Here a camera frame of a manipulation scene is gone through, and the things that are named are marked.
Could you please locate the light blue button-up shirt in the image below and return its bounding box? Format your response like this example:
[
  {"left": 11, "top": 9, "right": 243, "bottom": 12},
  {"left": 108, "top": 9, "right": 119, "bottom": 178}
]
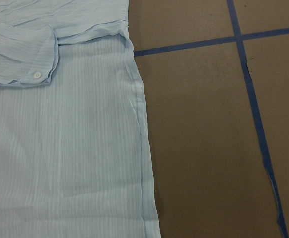
[{"left": 0, "top": 0, "right": 161, "bottom": 238}]

